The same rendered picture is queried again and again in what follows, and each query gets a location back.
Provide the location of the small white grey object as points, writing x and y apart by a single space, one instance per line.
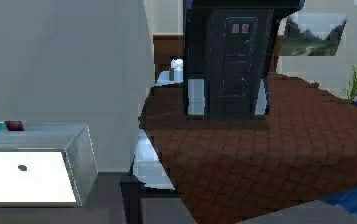
176 70

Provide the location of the framed landscape picture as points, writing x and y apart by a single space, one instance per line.
311 35

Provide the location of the dark red small object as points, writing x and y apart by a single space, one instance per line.
14 125

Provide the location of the blue cloth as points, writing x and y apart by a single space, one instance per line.
351 200

